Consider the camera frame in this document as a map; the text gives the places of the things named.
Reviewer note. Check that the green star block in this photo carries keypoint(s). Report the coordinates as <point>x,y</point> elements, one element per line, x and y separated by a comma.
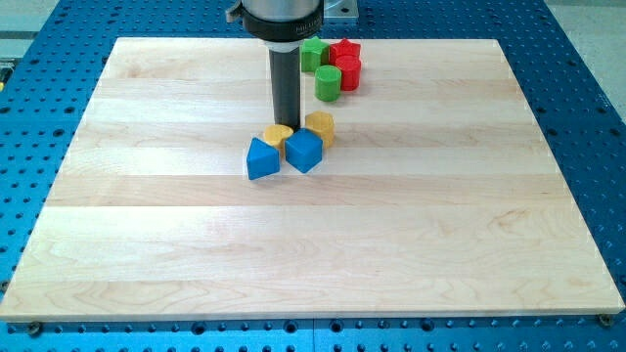
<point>314,52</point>

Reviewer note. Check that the red star block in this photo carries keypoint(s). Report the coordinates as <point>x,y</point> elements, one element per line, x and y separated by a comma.
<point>343,47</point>

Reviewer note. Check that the blue cube block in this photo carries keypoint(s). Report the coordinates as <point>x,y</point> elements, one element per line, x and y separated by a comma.
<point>304,150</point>

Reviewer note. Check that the blue triangle block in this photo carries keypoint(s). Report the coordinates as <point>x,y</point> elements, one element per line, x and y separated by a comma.
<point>261,159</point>

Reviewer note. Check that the yellow hexagon block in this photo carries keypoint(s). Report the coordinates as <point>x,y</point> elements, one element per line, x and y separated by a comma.
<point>322,124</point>

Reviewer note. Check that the yellow heart block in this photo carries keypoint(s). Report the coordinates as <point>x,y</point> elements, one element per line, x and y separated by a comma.
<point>275,135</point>

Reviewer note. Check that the green cylinder block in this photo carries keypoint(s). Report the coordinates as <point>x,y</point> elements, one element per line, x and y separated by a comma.
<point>327,83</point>

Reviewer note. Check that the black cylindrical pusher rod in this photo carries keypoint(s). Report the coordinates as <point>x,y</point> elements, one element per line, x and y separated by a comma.
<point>285,84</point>

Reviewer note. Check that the red cylinder block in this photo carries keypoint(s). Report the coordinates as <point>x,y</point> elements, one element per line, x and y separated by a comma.
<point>350,67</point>

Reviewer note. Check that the light wooden board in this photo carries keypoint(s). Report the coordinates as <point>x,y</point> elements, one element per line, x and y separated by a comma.
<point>439,197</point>

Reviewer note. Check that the left corner clamp screw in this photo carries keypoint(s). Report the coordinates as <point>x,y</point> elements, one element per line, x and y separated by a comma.
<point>33,329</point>

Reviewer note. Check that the corner clamp screw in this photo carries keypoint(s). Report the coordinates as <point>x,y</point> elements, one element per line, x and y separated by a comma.
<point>33,329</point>
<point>605,320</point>

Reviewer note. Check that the right corner clamp screw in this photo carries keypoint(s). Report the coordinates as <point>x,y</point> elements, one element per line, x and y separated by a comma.
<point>605,320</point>

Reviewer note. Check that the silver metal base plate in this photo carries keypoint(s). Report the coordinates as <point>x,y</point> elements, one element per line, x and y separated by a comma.
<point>341,10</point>

